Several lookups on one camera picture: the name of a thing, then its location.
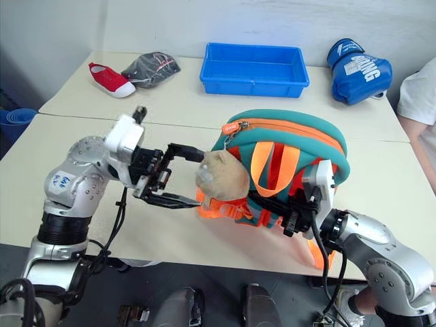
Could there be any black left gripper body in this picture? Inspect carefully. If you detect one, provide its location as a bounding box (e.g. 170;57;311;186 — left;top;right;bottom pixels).
122;143;176;202

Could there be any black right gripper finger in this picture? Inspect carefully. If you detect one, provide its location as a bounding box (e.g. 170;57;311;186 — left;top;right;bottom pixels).
247;190;294;216

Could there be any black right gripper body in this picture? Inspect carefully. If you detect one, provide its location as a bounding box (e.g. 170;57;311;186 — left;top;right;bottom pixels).
281;187;322;238

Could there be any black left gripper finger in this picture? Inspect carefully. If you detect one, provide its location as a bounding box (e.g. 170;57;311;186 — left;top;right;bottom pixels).
168;143;206;162
149;191;203;210

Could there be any orange and teal backpack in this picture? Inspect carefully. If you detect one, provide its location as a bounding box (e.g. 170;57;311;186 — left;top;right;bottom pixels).
196;108;352;270

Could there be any beige plush toy head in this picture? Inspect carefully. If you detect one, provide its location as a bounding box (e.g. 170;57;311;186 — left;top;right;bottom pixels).
193;149;252;202

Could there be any dark grey folded cap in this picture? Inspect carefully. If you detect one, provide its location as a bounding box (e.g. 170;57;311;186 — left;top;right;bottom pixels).
121;51;182;90

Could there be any red and white shoe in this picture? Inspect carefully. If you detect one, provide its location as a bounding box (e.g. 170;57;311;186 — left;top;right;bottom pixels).
88;62;137;99

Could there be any dark rounded shape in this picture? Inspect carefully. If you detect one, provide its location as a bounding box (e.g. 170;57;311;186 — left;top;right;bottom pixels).
242;283;282;327
151;287;206;327

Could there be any blue plastic bin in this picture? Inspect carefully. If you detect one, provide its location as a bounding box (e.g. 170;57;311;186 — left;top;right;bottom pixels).
199;42;311;99

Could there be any blue round container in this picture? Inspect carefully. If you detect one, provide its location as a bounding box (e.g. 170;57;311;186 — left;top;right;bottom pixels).
0;108;39;146

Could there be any blue boxing glove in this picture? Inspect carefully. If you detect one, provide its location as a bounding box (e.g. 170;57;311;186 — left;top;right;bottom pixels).
326;37;394;105

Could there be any person in white shirt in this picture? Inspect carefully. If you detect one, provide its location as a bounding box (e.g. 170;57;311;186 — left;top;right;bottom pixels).
396;57;436;193

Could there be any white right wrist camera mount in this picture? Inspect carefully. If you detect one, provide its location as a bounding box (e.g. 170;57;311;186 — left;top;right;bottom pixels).
302;159;339;240

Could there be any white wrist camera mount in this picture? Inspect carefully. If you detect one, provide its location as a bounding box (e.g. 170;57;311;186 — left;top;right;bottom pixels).
103;106;149;161
302;159;339;240

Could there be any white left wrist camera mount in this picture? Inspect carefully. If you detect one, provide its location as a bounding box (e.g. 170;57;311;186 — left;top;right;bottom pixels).
103;106;149;161

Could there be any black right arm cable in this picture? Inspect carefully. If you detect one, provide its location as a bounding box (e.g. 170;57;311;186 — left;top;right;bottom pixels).
308;194;348;320

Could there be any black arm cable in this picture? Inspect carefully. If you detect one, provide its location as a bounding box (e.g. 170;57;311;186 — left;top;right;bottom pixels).
308;194;348;320
80;187;129;273

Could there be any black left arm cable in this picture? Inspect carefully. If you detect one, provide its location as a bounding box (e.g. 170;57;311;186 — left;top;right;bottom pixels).
80;187;129;273

